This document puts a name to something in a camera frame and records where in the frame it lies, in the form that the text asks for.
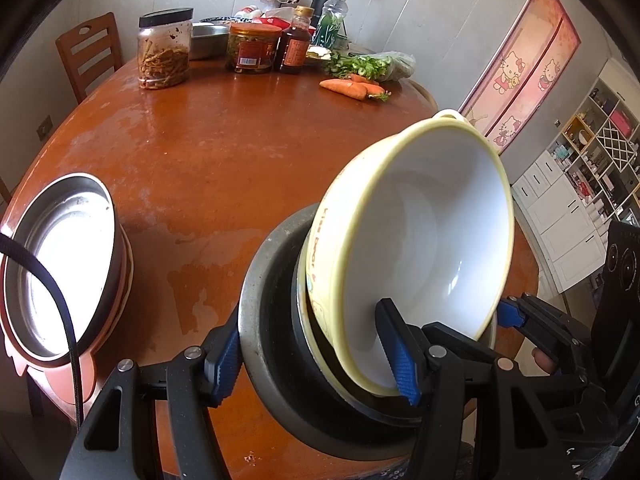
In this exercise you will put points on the red-label sauce jar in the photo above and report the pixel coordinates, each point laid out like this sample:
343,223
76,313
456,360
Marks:
252,47

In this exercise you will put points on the yellow white ceramic bowl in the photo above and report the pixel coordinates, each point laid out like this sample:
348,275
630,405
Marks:
424,218

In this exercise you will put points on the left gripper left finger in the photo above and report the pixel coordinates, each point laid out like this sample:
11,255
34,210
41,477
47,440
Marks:
118,439

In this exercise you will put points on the round steel pan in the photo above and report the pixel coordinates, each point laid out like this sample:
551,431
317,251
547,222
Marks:
71,227

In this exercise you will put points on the clear bottle green contents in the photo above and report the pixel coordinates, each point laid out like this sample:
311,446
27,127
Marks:
330,23

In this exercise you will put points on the hello kitty curtain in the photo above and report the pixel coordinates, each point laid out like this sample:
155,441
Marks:
529,62

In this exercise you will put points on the yellow shell-shaped plate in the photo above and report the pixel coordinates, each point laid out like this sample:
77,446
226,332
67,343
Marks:
129,272

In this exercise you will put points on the clear jar black lid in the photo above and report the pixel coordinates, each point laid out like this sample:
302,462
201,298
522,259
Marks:
164,45

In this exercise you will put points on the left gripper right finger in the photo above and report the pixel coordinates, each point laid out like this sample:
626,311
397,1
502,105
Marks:
432,367

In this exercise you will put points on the low wall socket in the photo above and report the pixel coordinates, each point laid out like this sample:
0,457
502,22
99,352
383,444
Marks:
44,129

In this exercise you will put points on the dark sauce bottle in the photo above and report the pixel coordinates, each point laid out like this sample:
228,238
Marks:
294,42

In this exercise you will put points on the large steel bowl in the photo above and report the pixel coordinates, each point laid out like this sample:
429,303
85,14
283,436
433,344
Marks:
395,411

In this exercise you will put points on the small dish of food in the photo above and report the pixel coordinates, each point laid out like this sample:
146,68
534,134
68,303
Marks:
317,55

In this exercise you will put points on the brown slatted wooden chair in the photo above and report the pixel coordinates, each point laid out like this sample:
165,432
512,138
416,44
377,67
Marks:
88,51

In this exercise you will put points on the wooden chair far side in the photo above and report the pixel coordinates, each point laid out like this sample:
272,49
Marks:
425,93

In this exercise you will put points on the person's hand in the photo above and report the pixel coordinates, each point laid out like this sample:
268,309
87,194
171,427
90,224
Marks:
544,362

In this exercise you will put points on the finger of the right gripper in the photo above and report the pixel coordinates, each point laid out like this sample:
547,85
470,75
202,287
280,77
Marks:
563,339

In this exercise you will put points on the bag of green vegetables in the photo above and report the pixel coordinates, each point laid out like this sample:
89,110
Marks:
380,67

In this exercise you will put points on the white shelf cabinet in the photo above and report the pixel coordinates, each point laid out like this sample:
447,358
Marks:
586,178

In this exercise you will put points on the carrot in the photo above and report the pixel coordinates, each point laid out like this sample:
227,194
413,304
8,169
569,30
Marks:
353,89
374,90

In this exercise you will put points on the steel basin behind jars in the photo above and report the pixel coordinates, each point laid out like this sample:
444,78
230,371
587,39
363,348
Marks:
208,40

